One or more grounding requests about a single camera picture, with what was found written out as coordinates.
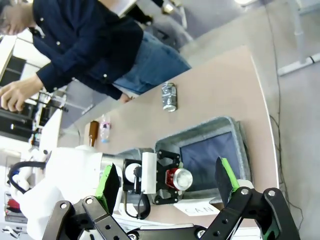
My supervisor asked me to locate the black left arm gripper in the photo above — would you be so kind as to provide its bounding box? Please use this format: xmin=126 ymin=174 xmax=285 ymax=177
xmin=41 ymin=149 xmax=185 ymax=240

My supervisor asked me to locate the black green-padded right gripper finger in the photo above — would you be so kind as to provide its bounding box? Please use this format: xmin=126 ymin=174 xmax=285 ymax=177
xmin=199 ymin=156 xmax=301 ymax=240

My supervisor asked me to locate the red drink can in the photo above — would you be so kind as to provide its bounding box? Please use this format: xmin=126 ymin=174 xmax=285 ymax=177
xmin=165 ymin=167 xmax=194 ymax=192

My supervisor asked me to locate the white paper label CAN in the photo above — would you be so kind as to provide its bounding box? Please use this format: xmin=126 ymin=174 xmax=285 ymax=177
xmin=173 ymin=199 xmax=221 ymax=216

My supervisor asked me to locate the grey felt basket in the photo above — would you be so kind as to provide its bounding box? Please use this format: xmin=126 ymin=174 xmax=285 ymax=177
xmin=117 ymin=115 xmax=254 ymax=202

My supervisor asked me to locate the silver crumpled drink can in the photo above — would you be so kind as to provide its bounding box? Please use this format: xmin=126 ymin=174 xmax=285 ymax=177
xmin=160 ymin=81 xmax=179 ymax=113

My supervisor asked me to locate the person's left hand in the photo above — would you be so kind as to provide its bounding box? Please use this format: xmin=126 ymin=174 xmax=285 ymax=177
xmin=119 ymin=91 xmax=133 ymax=104

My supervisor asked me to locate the person's right hand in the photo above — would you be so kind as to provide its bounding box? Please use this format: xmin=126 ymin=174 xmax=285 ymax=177
xmin=0 ymin=80 xmax=29 ymax=113

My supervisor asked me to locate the clear plastic bottle pink label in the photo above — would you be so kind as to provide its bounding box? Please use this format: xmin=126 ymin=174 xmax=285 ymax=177
xmin=99 ymin=114 xmax=112 ymax=144

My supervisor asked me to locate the brown glass bottle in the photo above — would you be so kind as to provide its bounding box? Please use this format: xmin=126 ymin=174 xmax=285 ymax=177
xmin=88 ymin=120 xmax=100 ymax=149

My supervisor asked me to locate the dark shelf unit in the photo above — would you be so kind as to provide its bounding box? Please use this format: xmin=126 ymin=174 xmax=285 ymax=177
xmin=0 ymin=54 xmax=69 ymax=151

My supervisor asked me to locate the person in navy shirt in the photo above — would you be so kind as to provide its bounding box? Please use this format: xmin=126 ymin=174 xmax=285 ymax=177
xmin=0 ymin=0 xmax=193 ymax=101

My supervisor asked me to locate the grey office chair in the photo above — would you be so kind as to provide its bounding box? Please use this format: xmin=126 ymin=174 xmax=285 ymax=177
xmin=148 ymin=0 xmax=194 ymax=50

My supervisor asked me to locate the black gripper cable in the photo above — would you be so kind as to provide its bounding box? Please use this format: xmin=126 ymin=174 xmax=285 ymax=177
xmin=124 ymin=191 xmax=152 ymax=221

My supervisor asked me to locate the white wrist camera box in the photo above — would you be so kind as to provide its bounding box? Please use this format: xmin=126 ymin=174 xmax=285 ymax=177
xmin=141 ymin=151 xmax=158 ymax=195

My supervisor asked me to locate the thin black floor cable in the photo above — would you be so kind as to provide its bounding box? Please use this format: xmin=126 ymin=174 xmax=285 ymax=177
xmin=263 ymin=0 xmax=305 ymax=223

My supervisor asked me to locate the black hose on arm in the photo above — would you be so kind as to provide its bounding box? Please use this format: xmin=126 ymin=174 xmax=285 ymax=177
xmin=6 ymin=161 xmax=49 ymax=195

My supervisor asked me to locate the white desk frame leg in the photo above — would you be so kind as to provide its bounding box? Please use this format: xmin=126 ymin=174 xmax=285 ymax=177
xmin=276 ymin=0 xmax=320 ymax=77

